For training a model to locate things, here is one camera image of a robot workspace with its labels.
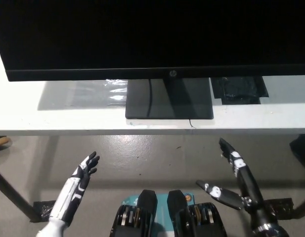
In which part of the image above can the black glossy monitor stand base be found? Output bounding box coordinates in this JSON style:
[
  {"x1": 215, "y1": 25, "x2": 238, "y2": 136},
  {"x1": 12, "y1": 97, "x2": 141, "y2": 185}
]
[{"x1": 125, "y1": 78, "x2": 215, "y2": 120}]

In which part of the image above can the brown wooden object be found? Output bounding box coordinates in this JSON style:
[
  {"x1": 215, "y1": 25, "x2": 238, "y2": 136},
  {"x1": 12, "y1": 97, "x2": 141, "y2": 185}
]
[{"x1": 0, "y1": 135, "x2": 11, "y2": 152}]

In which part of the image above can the black tape patch on floor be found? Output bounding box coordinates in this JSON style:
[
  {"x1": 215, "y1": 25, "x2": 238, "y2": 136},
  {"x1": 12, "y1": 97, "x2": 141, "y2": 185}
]
[
  {"x1": 33, "y1": 200, "x2": 56, "y2": 222},
  {"x1": 262, "y1": 197, "x2": 295, "y2": 220}
]

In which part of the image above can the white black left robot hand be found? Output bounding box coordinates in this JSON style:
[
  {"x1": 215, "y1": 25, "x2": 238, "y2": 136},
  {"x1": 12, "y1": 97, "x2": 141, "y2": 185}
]
[{"x1": 49, "y1": 151, "x2": 101, "y2": 227}]

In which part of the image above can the black bulky object on floor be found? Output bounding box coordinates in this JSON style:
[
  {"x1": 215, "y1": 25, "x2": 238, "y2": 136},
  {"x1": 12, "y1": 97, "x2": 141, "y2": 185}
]
[{"x1": 289, "y1": 134, "x2": 305, "y2": 171}]

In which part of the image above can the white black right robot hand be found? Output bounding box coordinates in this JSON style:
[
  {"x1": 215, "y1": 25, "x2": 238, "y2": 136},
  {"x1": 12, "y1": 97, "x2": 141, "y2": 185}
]
[{"x1": 196, "y1": 137, "x2": 266, "y2": 216}]

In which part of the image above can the black HP computer monitor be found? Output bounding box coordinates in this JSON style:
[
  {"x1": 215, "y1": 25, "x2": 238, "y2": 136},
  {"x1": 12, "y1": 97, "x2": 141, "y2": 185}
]
[{"x1": 0, "y1": 0, "x2": 305, "y2": 82}]

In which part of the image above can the clear plastic film sheet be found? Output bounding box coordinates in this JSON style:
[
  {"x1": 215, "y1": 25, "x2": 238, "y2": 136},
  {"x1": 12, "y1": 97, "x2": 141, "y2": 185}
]
[{"x1": 73, "y1": 79, "x2": 129, "y2": 108}]

